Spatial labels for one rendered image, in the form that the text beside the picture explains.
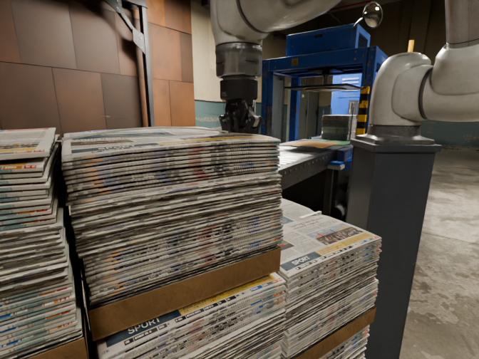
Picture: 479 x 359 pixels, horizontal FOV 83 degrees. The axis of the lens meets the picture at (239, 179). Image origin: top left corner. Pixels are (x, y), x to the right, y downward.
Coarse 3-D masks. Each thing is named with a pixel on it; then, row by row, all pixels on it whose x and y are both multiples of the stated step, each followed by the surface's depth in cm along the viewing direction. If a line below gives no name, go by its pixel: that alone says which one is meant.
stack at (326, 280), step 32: (288, 224) 67; (320, 224) 67; (288, 256) 52; (320, 256) 52; (352, 256) 56; (256, 288) 43; (288, 288) 47; (320, 288) 52; (352, 288) 59; (160, 320) 36; (192, 320) 37; (224, 320) 40; (256, 320) 44; (288, 320) 49; (320, 320) 54; (352, 320) 61; (96, 352) 34; (128, 352) 33; (160, 352) 35; (192, 352) 38; (224, 352) 40; (256, 352) 44; (288, 352) 50; (352, 352) 65
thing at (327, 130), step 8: (328, 120) 293; (336, 120) 287; (344, 120) 285; (352, 120) 290; (328, 128) 294; (336, 128) 289; (344, 128) 284; (352, 128) 294; (328, 136) 296; (336, 136) 290; (344, 136) 286; (352, 136) 298
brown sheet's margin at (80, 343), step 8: (80, 264) 47; (80, 272) 41; (64, 344) 27; (72, 344) 27; (80, 344) 27; (48, 352) 26; (56, 352) 26; (64, 352) 27; (72, 352) 27; (80, 352) 28
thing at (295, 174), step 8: (328, 152) 202; (336, 152) 218; (304, 160) 170; (312, 160) 179; (320, 160) 190; (328, 160) 204; (336, 160) 221; (280, 168) 147; (288, 168) 151; (296, 168) 159; (304, 168) 170; (312, 168) 181; (320, 168) 193; (288, 176) 153; (296, 176) 161; (304, 176) 172; (280, 184) 146; (288, 184) 154
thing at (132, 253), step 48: (96, 144) 35; (144, 144) 34; (192, 144) 34; (240, 144) 38; (96, 192) 30; (144, 192) 32; (192, 192) 35; (240, 192) 39; (96, 240) 30; (144, 240) 32; (192, 240) 36; (240, 240) 41; (96, 288) 31; (144, 288) 35
